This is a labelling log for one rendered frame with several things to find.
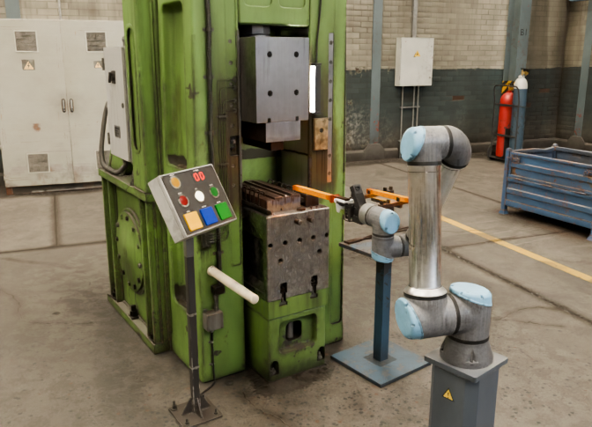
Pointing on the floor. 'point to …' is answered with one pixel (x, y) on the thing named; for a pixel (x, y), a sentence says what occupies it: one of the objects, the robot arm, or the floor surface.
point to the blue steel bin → (550, 183)
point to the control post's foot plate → (183, 412)
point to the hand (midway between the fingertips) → (337, 198)
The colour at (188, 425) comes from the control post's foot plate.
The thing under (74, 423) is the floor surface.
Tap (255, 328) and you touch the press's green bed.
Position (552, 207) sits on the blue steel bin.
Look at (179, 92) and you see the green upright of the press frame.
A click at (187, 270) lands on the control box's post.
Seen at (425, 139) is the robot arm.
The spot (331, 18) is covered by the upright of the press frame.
